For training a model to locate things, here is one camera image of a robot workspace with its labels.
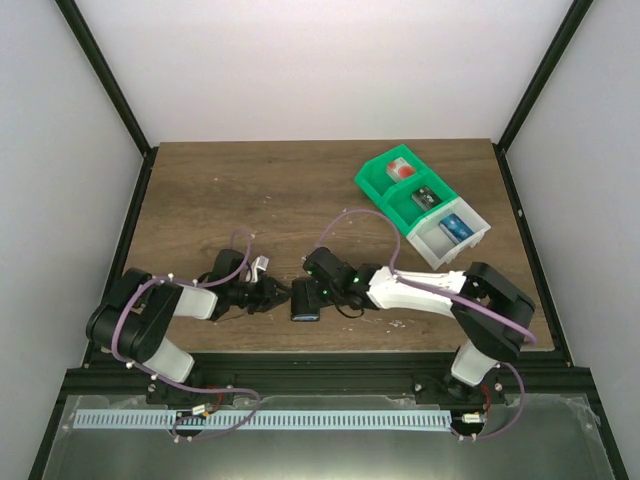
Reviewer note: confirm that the light blue slotted cable duct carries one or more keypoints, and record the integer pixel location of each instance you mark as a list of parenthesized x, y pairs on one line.
[(312, 420)]

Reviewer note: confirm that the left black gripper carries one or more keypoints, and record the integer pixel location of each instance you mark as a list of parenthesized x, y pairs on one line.
[(269, 297)]

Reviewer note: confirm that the red white card in bin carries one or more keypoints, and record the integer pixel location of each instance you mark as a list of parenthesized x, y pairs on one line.
[(399, 169)]

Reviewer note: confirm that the green white sorting bin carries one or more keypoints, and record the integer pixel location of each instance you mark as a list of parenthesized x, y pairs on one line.
[(433, 218)]

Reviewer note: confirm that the black card holder wallet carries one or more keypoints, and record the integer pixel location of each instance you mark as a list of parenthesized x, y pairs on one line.
[(304, 303)]

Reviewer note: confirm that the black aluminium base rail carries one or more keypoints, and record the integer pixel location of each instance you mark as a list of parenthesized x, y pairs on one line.
[(323, 373)]

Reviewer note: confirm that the left black frame post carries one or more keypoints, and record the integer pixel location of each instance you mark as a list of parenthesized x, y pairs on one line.
[(93, 53)]

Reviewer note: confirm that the black card in bin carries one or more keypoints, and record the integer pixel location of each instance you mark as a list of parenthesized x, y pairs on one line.
[(425, 198)]

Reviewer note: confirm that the black frame post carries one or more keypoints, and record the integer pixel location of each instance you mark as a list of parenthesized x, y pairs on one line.
[(93, 53), (550, 60)]

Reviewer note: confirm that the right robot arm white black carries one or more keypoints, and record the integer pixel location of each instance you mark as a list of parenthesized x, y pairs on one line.
[(494, 314)]

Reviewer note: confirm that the blue card in bin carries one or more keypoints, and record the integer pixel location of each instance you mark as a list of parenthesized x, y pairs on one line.
[(455, 228)]

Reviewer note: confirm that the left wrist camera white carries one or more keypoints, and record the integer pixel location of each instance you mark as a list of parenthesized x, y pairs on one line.
[(258, 266)]

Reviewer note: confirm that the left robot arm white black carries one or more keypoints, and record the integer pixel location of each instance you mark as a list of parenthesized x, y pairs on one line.
[(133, 319)]

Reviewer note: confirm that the right black frame post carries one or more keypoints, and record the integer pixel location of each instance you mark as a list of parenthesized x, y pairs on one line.
[(550, 60)]

